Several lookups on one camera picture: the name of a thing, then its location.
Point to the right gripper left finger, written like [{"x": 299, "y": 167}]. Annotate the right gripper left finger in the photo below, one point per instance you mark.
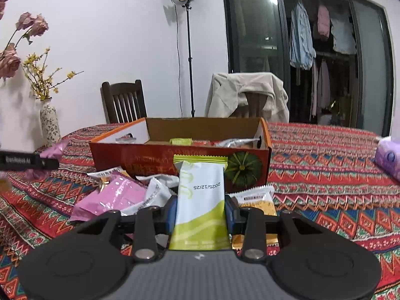
[{"x": 145, "y": 225}]

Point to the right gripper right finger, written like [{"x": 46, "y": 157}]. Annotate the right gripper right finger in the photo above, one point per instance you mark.
[{"x": 254, "y": 225}]

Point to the pumpkin crisp snack packet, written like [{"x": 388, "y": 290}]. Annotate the pumpkin crisp snack packet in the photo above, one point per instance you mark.
[{"x": 260, "y": 197}]

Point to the pink snack packet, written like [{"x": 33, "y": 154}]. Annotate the pink snack packet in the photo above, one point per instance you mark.
[
  {"x": 120, "y": 193},
  {"x": 53, "y": 152}
]

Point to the green white snack packet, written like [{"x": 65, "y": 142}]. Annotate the green white snack packet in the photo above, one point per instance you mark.
[{"x": 200, "y": 223}]

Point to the silver white snack packet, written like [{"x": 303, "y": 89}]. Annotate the silver white snack packet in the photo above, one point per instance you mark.
[{"x": 236, "y": 142}]

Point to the red white snack bag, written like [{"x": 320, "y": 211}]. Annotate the red white snack bag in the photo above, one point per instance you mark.
[{"x": 203, "y": 143}]

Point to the white floral ceramic vase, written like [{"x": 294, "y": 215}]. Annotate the white floral ceramic vase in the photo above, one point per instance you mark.
[{"x": 49, "y": 123}]

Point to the orange cardboard box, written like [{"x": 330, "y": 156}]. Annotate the orange cardboard box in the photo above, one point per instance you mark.
[{"x": 147, "y": 146}]

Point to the patterned red tablecloth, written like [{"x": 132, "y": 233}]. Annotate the patterned red tablecloth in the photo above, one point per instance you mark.
[{"x": 325, "y": 173}]

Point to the yellow flower branches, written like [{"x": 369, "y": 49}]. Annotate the yellow flower branches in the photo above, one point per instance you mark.
[{"x": 42, "y": 83}]

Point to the chair with beige jacket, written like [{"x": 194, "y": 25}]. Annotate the chair with beige jacket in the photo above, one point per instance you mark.
[{"x": 254, "y": 108}]

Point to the dark wooden chair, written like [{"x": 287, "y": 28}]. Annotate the dark wooden chair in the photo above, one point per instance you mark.
[{"x": 124, "y": 102}]

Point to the beige jacket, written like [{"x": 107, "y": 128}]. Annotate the beige jacket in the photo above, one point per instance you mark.
[{"x": 228, "y": 92}]

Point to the dried pink roses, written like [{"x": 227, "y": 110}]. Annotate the dried pink roses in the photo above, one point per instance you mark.
[{"x": 27, "y": 27}]

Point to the purple tissue pack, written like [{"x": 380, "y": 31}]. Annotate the purple tissue pack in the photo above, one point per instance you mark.
[{"x": 387, "y": 156}]

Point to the light blue hanging shirt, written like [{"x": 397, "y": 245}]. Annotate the light blue hanging shirt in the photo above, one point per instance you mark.
[{"x": 301, "y": 50}]

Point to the dark framed glass door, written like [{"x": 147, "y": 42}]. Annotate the dark framed glass door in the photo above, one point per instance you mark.
[{"x": 334, "y": 57}]

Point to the white hanging garment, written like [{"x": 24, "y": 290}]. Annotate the white hanging garment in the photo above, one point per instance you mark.
[{"x": 343, "y": 39}]

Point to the pink hanging garment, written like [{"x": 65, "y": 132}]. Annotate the pink hanging garment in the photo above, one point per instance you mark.
[{"x": 323, "y": 22}]

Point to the studio light on stand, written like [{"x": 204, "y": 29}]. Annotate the studio light on stand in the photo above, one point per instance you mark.
[{"x": 186, "y": 4}]

